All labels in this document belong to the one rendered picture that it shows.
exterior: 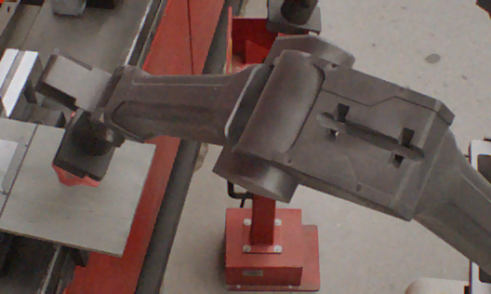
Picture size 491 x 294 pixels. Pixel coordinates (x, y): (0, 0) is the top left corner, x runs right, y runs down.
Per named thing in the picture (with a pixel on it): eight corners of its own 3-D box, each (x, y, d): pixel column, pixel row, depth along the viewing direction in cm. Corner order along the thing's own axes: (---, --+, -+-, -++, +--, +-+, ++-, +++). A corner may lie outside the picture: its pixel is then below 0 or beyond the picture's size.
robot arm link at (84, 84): (123, 149, 87) (158, 78, 88) (30, 100, 84) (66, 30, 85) (107, 147, 99) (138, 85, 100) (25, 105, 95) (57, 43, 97)
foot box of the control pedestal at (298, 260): (320, 291, 210) (324, 272, 201) (225, 291, 211) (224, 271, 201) (317, 225, 222) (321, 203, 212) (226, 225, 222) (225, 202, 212)
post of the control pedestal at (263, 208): (272, 246, 205) (282, 116, 161) (251, 246, 205) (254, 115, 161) (272, 227, 208) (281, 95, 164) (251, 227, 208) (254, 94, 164)
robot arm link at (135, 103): (310, 212, 53) (375, 68, 55) (241, 176, 51) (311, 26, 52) (118, 155, 92) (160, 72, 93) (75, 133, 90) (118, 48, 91)
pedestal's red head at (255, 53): (310, 146, 156) (317, 87, 142) (227, 146, 156) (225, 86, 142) (306, 68, 168) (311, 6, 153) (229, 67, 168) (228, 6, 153)
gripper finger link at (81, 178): (36, 185, 106) (56, 157, 99) (54, 143, 110) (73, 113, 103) (81, 207, 108) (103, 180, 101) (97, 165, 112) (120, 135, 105)
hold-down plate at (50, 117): (6, 277, 116) (1, 269, 114) (-26, 270, 117) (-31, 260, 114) (66, 120, 133) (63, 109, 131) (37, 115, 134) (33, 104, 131)
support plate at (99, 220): (122, 258, 106) (121, 254, 105) (-51, 219, 109) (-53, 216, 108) (156, 148, 116) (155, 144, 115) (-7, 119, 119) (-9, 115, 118)
